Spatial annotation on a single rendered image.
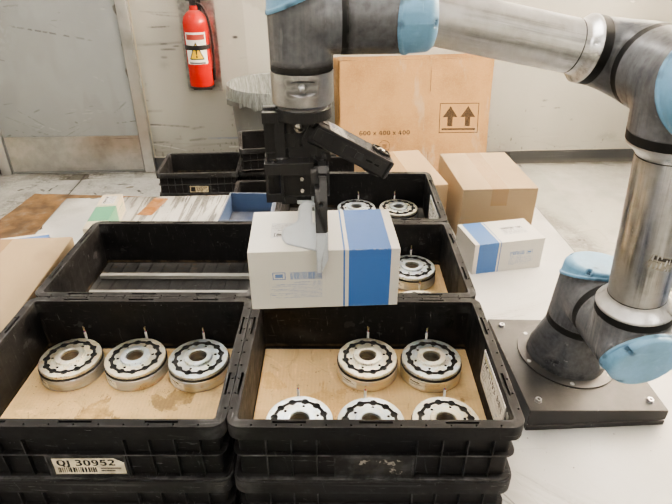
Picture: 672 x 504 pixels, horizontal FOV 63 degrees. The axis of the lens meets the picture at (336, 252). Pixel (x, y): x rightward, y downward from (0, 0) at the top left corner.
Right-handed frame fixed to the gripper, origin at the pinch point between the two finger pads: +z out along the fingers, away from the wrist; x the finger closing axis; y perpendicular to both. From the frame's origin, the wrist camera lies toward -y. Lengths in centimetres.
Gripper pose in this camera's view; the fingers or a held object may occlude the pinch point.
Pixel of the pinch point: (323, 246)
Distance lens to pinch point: 78.0
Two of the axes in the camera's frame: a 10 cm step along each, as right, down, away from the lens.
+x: 0.5, 5.0, -8.6
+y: -10.0, 0.3, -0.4
